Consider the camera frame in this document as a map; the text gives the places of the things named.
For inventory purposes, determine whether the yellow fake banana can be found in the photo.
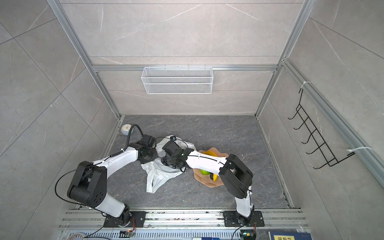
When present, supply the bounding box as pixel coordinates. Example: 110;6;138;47
212;174;219;182

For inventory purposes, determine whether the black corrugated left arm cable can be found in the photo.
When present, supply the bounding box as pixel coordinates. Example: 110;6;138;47
124;123;145;151

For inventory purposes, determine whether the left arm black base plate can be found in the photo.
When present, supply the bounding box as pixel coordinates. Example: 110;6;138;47
104;211;147;228

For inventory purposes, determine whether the white plastic bag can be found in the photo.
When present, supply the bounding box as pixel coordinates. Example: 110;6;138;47
141;136;196;194

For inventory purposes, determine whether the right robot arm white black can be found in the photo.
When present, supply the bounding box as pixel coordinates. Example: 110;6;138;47
163;141;254;225

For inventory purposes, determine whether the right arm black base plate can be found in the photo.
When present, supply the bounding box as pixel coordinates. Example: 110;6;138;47
223;211;265;227

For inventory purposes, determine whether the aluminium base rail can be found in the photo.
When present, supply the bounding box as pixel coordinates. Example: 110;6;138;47
58;208;309;232

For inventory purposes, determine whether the small grey-white round pot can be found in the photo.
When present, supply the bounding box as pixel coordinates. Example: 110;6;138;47
120;124;132;136

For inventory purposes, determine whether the black wire hook rack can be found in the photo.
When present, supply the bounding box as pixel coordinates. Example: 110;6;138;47
288;89;355;170

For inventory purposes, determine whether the white slotted cable duct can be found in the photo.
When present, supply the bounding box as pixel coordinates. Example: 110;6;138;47
67;230;242;240

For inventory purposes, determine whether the green fake round fruit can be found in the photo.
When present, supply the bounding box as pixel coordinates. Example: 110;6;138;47
200;170;211;176

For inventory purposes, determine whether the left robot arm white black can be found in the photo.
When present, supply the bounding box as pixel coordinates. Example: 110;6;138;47
67;135;158;227

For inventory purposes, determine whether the white wire mesh basket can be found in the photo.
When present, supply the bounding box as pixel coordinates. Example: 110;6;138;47
141;67;214;95

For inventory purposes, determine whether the white zip tie lower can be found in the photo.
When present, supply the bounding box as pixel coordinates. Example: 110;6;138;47
347;146;373;153

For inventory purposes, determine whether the yellow fake lemon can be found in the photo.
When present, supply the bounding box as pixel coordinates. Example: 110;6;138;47
202;151;217;157

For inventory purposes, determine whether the pink shell-shaped bowl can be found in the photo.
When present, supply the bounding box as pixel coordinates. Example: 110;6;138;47
193;148;229;188

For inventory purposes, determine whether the blue yellow label box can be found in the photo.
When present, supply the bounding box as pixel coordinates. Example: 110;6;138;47
269;232;312;240

